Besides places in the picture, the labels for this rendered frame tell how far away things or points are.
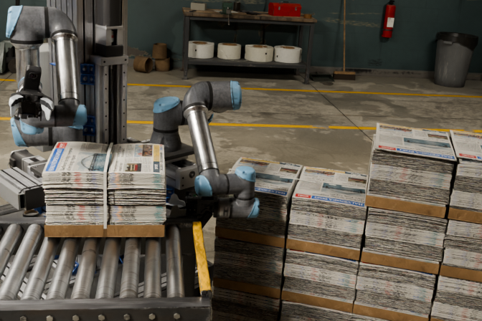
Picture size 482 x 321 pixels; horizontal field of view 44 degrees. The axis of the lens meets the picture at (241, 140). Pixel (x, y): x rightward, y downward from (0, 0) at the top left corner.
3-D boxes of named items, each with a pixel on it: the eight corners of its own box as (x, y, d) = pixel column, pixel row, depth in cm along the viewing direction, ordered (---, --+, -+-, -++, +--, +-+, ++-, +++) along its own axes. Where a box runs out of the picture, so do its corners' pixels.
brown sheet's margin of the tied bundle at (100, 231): (120, 200, 216) (120, 190, 215) (115, 236, 189) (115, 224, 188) (103, 200, 215) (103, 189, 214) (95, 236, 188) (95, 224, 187)
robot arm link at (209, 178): (178, 75, 226) (202, 188, 202) (206, 74, 230) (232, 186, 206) (173, 93, 235) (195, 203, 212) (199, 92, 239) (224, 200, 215)
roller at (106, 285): (125, 228, 202) (115, 219, 201) (116, 307, 158) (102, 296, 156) (115, 238, 203) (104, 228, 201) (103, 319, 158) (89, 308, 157)
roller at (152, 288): (163, 229, 204) (154, 219, 202) (165, 307, 160) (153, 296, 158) (152, 238, 205) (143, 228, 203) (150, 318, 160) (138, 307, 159)
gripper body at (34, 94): (42, 122, 183) (41, 111, 194) (45, 94, 181) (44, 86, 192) (16, 119, 180) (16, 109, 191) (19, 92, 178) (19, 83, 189)
